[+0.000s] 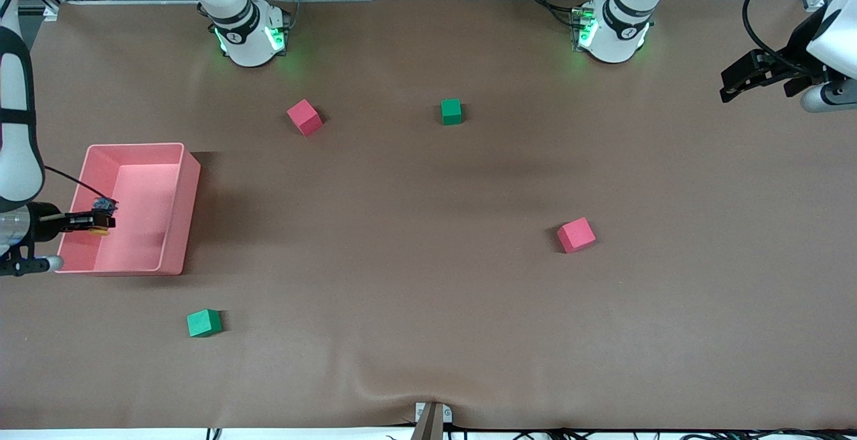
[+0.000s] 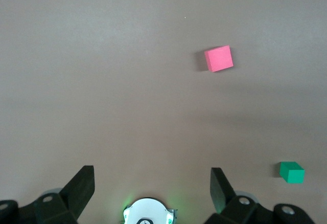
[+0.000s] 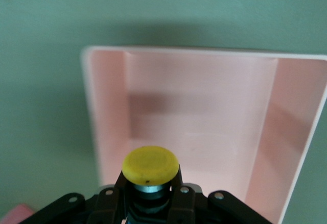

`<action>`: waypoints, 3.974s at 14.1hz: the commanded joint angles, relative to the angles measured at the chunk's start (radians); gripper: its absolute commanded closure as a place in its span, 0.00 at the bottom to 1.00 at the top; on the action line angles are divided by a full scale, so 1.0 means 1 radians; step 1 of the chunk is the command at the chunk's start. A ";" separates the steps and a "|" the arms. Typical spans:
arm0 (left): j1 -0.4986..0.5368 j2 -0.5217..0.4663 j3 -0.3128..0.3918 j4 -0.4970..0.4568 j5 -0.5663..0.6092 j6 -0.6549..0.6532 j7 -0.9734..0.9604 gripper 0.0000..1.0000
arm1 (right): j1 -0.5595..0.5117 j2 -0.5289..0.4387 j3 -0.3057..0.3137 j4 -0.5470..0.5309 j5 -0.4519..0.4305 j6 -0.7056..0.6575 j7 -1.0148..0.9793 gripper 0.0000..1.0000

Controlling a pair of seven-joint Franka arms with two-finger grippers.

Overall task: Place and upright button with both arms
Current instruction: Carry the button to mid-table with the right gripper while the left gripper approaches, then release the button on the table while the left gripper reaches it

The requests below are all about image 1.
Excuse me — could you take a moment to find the brown table mat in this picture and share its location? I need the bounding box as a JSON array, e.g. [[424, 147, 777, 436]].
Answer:
[[0, 0, 857, 431]]

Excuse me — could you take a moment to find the orange-capped black push button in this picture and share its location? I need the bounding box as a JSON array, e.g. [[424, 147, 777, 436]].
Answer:
[[90, 198, 119, 236]]

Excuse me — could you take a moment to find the pink plastic bin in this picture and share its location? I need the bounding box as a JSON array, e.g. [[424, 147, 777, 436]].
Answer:
[[52, 142, 202, 276]]

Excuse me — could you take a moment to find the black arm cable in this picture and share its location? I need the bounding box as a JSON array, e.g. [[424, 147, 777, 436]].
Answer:
[[43, 165, 113, 202], [743, 0, 815, 74]]

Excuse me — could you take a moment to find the pink foam cube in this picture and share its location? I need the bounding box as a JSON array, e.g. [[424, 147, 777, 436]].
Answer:
[[287, 98, 324, 137], [556, 217, 597, 254]]

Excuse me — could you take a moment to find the metal clamp bracket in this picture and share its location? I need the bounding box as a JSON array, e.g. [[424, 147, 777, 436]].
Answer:
[[411, 401, 453, 440]]

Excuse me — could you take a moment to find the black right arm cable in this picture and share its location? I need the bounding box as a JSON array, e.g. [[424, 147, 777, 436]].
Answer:
[[43, 165, 113, 202]]

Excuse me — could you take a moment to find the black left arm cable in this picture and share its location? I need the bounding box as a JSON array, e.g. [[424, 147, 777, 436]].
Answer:
[[743, 0, 815, 74]]

